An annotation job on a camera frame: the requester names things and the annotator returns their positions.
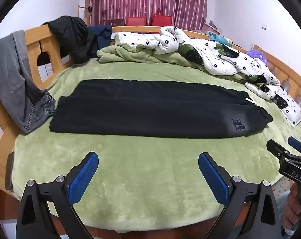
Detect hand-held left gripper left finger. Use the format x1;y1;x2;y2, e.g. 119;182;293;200
16;151;99;239

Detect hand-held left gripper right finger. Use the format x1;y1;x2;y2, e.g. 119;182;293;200
198;152;282;239

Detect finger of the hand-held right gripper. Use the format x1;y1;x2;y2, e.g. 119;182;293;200
288;137;301;158
267;139;290;164

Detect black pants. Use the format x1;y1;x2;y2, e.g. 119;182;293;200
49;80;273;139

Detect person's right hand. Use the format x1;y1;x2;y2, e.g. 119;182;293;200
282;183;301;229

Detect white floral pillow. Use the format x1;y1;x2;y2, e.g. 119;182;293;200
272;87;301;127

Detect person's light blue jeans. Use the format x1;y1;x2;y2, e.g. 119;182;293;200
275;195;290;238

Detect green fleece bed blanket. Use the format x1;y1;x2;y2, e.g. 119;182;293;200
11;55;301;227

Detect purple fluffy item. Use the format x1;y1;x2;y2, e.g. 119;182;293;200
247;49;269;64

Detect white floral quilt green lining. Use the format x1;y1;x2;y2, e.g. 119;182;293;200
97;26;282;100

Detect grey jeans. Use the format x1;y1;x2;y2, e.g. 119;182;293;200
0;30;57;135

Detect teal patterned pillow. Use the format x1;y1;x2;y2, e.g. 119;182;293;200
209;31;233;48

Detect black jacket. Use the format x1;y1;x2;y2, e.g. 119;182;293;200
42;16;101;64

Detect navy blue garment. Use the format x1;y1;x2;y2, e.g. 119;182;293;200
87;25;113;55

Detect dark brown wooden chair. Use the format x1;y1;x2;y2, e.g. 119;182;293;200
103;19;125;27

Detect red chair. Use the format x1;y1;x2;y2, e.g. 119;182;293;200
126;17;147;27
152;14;172;27

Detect wooden coat stand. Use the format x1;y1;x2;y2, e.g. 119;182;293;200
77;4;93;26

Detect maroon floral curtain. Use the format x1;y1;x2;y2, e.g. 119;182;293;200
86;0;208;31

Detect wooden bed frame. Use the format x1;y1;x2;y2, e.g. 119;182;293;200
0;25;301;239

